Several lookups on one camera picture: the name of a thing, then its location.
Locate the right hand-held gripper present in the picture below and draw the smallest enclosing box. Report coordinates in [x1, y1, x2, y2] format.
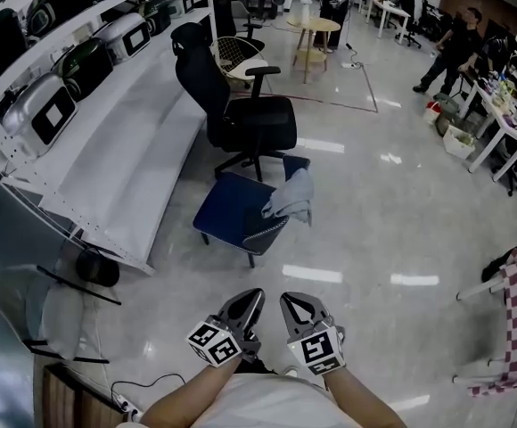
[279, 292, 347, 376]

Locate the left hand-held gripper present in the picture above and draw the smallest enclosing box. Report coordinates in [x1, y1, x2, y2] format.
[185, 288, 267, 368]

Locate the blue chair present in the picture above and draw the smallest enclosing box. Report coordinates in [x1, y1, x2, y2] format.
[192, 153, 316, 269]

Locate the grey clothing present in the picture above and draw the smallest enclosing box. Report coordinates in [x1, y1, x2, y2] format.
[260, 167, 316, 227]

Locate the person's left forearm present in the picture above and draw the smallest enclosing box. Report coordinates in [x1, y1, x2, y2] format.
[138, 362, 242, 428]

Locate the person's right forearm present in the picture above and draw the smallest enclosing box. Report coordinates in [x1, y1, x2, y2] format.
[324, 366, 408, 428]

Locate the black mesh office chair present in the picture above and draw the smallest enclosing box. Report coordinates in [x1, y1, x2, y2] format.
[169, 21, 312, 184]

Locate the grey folding chair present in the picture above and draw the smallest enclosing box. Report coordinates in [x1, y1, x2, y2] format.
[0, 263, 123, 366]

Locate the black swivel chair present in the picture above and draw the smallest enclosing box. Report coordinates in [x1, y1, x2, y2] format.
[399, 0, 425, 49]

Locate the person's white shirt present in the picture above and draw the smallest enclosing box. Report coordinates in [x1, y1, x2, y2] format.
[189, 372, 354, 428]

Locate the black round stool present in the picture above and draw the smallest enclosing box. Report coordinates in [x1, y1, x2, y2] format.
[76, 247, 121, 287]

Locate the white table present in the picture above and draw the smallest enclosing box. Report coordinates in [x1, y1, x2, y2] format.
[451, 276, 512, 385]

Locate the wooden cabinet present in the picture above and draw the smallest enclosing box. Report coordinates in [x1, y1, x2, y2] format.
[41, 362, 128, 428]

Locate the white metal shelf unit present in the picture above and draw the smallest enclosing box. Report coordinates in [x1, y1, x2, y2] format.
[0, 0, 218, 276]

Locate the white box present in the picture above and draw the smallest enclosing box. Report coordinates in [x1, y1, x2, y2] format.
[442, 124, 477, 161]

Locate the red and white bag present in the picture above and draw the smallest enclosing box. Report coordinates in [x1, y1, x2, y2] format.
[423, 100, 443, 125]

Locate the row of rice cookers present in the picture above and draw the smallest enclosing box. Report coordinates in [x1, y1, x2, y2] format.
[0, 0, 197, 160]

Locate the round wooden table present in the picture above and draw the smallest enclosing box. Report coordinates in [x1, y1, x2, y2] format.
[285, 15, 342, 85]

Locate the long white desk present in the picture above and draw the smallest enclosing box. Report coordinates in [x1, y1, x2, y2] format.
[355, 0, 414, 45]

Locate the black cable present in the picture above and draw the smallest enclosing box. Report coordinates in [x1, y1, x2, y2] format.
[110, 372, 189, 401]

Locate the white wire chair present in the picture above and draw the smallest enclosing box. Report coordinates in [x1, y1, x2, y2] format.
[210, 36, 269, 91]

